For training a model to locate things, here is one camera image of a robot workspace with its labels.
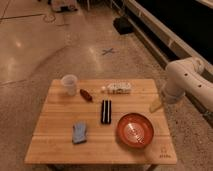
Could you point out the wooden table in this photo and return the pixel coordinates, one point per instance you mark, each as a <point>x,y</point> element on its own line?
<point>51,141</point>

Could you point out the black object on floor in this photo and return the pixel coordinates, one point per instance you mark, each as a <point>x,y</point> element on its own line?
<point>122,26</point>

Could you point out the translucent plastic cup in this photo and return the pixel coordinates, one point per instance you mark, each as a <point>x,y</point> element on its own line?
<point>70,83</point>

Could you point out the equipment on floor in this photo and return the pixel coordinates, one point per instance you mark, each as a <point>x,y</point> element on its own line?
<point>63,5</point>

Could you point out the black rectangular block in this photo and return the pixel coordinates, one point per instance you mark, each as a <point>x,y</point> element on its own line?
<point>106,112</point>

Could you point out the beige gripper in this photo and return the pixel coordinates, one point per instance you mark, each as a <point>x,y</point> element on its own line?
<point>155,105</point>

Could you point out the white patterned box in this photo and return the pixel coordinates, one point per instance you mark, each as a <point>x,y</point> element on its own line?
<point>117,88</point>

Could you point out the brown sausage toy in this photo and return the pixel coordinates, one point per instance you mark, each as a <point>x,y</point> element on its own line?
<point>86,95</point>

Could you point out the orange ceramic bowl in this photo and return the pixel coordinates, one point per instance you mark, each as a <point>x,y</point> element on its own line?
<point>135,130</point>

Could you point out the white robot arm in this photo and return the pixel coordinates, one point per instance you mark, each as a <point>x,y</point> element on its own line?
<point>185,76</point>

